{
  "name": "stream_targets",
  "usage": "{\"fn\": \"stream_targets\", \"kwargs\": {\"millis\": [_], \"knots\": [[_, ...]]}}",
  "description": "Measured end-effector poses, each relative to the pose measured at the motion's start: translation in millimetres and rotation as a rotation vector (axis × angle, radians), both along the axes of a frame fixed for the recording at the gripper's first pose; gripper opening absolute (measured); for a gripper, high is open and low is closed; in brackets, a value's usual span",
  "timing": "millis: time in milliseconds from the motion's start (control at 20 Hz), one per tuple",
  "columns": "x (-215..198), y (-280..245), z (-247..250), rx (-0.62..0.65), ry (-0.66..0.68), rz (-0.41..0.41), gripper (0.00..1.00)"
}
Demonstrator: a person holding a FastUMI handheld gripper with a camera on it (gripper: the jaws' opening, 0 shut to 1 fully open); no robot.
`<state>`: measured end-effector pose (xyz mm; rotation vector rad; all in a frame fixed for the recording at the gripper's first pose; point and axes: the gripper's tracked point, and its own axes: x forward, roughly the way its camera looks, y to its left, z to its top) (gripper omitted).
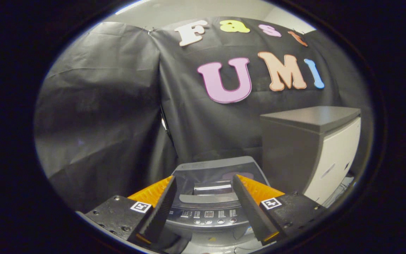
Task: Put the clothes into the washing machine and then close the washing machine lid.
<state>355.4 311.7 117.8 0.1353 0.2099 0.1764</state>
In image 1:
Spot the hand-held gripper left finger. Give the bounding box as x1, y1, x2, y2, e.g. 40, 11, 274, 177
80, 175, 178, 246

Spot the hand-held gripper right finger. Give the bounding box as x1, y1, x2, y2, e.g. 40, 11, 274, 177
232, 174, 328, 246

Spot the white and grey cabinet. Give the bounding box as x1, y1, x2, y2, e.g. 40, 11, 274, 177
259, 106, 361, 206

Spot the grey washing machine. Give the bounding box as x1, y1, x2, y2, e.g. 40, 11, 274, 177
154, 156, 270, 254

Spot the black backdrop cloth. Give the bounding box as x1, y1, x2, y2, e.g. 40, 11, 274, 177
34, 17, 373, 212

